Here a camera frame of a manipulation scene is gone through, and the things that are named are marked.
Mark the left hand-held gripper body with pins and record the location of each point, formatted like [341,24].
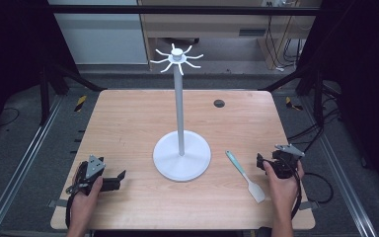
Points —
[93,167]

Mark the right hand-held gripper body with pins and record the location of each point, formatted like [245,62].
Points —
[284,161]

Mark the person's left hand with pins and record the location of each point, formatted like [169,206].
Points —
[85,200]

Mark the person's right hand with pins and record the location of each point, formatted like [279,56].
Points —
[283,192]

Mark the yellow-black tape marker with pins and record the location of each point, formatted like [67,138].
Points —
[80,102]
[291,103]

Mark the white hook stand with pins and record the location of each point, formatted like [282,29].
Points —
[181,154]

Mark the dark round table grommet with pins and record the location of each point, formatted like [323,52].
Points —
[219,103]

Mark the white cabinet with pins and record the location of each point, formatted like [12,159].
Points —
[102,36]

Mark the grey table bracket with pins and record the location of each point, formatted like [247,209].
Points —
[57,203]
[309,205]

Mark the aluminium floor rail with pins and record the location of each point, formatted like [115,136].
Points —
[19,168]
[340,168]

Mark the black metal frame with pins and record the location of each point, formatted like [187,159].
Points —
[184,10]

